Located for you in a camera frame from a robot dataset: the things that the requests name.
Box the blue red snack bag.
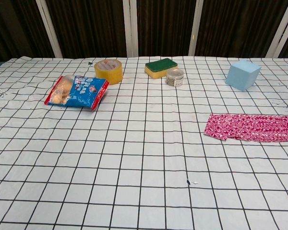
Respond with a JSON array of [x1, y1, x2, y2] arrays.
[[44, 74, 110, 111]]

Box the yellow packing tape roll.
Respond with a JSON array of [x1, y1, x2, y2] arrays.
[[94, 58, 124, 86]]

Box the light blue foam cube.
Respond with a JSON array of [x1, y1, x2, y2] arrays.
[[225, 59, 262, 92]]

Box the green yellow sponge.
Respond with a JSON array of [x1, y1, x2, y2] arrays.
[[144, 57, 179, 80]]

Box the small clear round jar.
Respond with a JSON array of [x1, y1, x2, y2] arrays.
[[166, 69, 184, 87]]

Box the dark brown curtain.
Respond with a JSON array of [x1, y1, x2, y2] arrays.
[[0, 0, 288, 66]]

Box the white metal frame post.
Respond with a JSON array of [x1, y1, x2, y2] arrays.
[[35, 0, 63, 58], [266, 0, 288, 58], [188, 0, 205, 57], [122, 0, 139, 58]]

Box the white black checked tablecloth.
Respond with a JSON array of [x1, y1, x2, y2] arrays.
[[0, 55, 288, 230]]

